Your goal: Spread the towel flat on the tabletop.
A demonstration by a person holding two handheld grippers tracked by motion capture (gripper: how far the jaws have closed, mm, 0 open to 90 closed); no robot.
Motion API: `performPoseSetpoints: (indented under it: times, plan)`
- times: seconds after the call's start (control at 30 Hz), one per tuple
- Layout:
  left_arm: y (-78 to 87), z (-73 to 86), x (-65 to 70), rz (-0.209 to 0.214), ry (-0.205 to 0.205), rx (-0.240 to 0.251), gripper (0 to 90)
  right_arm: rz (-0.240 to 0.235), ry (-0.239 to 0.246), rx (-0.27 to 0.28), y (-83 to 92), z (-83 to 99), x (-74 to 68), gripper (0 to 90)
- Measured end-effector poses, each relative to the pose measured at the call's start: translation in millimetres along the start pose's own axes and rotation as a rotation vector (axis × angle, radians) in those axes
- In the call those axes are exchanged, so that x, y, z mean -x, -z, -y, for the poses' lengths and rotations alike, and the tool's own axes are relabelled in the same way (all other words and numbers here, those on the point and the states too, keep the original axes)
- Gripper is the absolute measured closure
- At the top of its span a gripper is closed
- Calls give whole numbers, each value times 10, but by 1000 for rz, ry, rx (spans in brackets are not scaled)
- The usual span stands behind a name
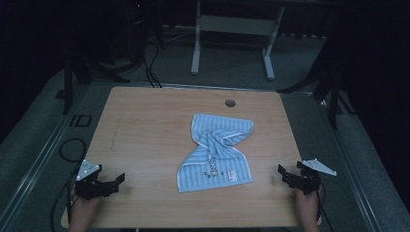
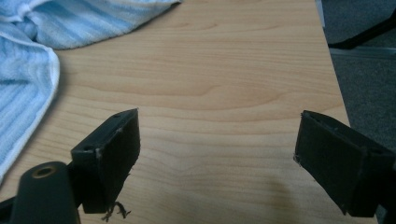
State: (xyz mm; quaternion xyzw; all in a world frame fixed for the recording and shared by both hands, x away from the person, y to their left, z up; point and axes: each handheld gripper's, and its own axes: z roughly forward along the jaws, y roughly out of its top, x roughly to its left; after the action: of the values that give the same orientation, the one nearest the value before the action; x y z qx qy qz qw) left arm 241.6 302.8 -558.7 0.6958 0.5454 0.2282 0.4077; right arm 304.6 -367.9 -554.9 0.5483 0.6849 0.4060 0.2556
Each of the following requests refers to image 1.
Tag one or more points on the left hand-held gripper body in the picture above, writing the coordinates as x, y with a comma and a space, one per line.
88, 188

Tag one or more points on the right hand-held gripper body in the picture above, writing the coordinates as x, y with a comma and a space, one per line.
309, 182

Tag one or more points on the blue striped towel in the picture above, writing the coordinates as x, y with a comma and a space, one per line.
216, 154

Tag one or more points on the person's left hand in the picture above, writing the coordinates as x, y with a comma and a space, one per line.
83, 212

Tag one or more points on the person's right hand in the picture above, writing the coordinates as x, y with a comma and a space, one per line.
306, 209

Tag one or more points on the black stand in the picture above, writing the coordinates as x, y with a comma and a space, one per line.
332, 96
68, 87

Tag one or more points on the white metal desk frame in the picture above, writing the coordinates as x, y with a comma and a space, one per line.
237, 25

